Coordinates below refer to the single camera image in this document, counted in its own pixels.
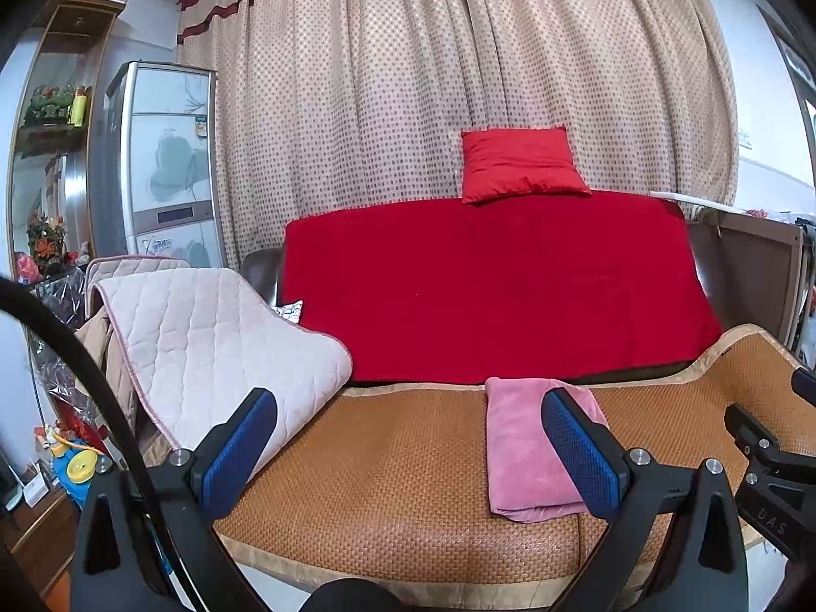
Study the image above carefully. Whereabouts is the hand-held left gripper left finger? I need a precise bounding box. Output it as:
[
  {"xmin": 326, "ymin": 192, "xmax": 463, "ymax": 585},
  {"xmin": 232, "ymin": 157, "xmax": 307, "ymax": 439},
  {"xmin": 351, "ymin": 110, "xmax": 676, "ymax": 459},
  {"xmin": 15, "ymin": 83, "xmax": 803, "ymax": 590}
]
[{"xmin": 69, "ymin": 388, "xmax": 278, "ymax": 612}]

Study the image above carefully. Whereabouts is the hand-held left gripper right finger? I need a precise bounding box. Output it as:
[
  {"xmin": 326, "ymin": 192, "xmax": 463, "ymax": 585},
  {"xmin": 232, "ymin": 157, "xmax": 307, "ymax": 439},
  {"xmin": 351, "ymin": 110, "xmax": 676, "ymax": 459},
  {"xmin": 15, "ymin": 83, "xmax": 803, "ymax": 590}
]
[{"xmin": 541, "ymin": 388, "xmax": 751, "ymax": 612}]

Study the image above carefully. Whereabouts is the pink fleece jacket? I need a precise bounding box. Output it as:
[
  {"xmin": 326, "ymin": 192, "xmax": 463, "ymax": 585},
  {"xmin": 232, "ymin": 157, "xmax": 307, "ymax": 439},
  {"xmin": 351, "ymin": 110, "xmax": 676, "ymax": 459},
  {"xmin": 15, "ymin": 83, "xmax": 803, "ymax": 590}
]
[{"xmin": 486, "ymin": 377, "xmax": 609, "ymax": 524}]

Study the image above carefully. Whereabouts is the white quilted pad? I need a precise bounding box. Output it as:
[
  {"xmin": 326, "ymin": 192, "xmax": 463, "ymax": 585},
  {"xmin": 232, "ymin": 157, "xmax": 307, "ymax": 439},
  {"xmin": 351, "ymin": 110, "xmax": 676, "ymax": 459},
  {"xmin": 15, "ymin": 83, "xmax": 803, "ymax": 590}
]
[{"xmin": 83, "ymin": 256, "xmax": 353, "ymax": 480}]

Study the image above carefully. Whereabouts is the woven bamboo mat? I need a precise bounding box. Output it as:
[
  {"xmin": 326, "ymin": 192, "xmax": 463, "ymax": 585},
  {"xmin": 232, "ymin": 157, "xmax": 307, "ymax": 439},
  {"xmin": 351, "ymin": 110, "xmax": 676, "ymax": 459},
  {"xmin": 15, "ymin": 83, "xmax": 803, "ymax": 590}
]
[{"xmin": 213, "ymin": 325, "xmax": 816, "ymax": 594}]

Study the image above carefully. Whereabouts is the blue toy with yellow lid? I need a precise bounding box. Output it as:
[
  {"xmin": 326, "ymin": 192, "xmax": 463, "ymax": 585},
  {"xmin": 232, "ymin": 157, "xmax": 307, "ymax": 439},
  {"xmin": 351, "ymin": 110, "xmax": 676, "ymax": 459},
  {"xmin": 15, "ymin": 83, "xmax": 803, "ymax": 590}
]
[{"xmin": 49, "ymin": 443, "xmax": 117, "ymax": 514}]

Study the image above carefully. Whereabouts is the beige coat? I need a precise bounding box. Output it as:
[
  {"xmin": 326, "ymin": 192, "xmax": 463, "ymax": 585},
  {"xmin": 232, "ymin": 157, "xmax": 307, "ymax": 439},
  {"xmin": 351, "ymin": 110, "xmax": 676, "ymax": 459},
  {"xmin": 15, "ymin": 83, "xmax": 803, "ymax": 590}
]
[{"xmin": 75, "ymin": 306, "xmax": 139, "ymax": 423}]

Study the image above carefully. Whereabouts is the red blanket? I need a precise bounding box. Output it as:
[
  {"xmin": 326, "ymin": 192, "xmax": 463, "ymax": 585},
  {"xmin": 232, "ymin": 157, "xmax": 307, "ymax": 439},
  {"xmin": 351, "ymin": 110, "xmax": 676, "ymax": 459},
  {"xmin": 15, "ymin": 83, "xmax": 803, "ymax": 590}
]
[{"xmin": 280, "ymin": 191, "xmax": 724, "ymax": 387}]

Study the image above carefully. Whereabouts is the white board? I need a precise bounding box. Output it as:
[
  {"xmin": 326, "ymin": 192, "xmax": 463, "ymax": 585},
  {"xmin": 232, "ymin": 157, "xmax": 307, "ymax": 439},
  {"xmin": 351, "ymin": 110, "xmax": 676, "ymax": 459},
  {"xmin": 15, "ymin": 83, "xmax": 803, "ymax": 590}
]
[{"xmin": 650, "ymin": 190, "xmax": 747, "ymax": 214}]

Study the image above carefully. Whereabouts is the clear plastic wrap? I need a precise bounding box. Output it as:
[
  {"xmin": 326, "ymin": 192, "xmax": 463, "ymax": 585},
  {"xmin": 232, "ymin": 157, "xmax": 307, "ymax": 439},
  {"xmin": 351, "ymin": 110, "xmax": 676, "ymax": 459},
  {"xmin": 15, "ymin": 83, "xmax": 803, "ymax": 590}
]
[{"xmin": 29, "ymin": 268, "xmax": 88, "ymax": 410}]

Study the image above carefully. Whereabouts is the wooden side table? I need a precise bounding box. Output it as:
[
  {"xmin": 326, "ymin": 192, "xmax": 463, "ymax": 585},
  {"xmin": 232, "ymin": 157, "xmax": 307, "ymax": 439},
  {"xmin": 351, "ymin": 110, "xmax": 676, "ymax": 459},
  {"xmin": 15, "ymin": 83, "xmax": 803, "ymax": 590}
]
[{"xmin": 0, "ymin": 491, "xmax": 82, "ymax": 597}]

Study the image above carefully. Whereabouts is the artificial flower bouquet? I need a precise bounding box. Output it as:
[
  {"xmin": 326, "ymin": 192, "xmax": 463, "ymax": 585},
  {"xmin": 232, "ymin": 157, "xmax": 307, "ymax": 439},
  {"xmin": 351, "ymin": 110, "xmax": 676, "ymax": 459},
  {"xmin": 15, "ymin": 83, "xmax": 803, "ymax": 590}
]
[{"xmin": 25, "ymin": 210, "xmax": 68, "ymax": 276}]

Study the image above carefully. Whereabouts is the red pillow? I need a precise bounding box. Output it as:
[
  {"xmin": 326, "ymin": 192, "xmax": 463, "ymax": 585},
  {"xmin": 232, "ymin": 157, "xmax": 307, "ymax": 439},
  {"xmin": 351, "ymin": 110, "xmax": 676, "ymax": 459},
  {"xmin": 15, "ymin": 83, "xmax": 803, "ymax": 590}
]
[{"xmin": 460, "ymin": 127, "xmax": 593, "ymax": 205}]

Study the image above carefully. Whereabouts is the silver floral refrigerator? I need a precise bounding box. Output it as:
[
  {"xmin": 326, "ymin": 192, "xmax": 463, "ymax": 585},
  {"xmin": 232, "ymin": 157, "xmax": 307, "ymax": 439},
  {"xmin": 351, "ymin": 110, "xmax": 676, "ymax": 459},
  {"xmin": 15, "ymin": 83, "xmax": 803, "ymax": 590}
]
[{"xmin": 89, "ymin": 60, "xmax": 231, "ymax": 269}]

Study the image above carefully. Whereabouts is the dotted beige curtain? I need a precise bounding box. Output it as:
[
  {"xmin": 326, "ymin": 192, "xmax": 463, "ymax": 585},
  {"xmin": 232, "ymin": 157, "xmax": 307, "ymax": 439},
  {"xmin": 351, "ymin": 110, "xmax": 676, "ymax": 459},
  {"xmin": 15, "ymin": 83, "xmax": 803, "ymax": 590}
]
[{"xmin": 177, "ymin": 0, "xmax": 741, "ymax": 269}]

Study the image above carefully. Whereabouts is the green shelf ornament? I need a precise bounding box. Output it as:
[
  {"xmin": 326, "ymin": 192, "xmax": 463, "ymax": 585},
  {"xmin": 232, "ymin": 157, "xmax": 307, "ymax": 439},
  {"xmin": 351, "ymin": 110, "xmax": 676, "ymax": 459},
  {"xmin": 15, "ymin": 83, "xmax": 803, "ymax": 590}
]
[{"xmin": 24, "ymin": 84, "xmax": 73, "ymax": 129}]

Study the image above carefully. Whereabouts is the wooden display cabinet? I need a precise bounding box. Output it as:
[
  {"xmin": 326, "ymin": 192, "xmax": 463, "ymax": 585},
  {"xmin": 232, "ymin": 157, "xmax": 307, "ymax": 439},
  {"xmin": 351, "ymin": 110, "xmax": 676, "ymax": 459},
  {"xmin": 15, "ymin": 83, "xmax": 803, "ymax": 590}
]
[{"xmin": 6, "ymin": 0, "xmax": 132, "ymax": 282}]

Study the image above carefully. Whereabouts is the black cable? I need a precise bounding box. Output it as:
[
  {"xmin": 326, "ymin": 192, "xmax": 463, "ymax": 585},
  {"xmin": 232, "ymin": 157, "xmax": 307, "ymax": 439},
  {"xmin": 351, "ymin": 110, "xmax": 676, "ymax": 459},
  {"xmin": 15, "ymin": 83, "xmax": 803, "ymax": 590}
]
[{"xmin": 0, "ymin": 274, "xmax": 211, "ymax": 612}]

